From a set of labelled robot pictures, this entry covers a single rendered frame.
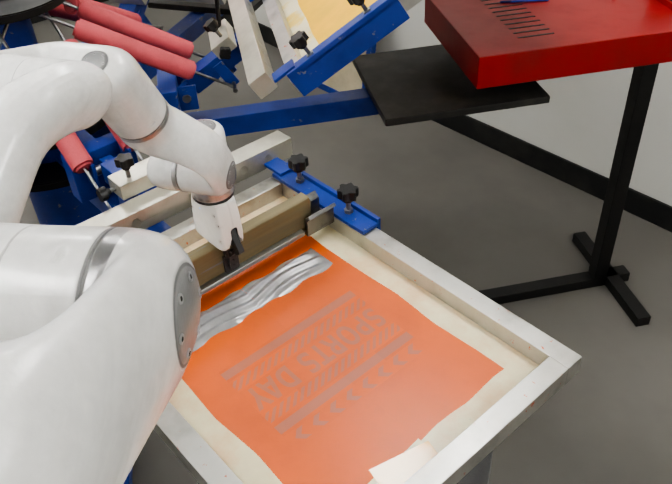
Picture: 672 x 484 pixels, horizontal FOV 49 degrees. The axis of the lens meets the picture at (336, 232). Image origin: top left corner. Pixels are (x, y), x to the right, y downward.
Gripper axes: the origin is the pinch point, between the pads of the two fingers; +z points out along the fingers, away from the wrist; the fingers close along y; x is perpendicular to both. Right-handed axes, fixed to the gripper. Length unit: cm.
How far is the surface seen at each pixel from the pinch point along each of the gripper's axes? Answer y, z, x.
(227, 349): 14.8, 6.0, -10.9
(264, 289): 7.8, 5.2, 2.8
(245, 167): -22.8, 0.2, 21.3
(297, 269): 7.5, 5.5, 11.2
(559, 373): 60, 3, 23
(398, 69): -41, 7, 89
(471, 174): -77, 102, 174
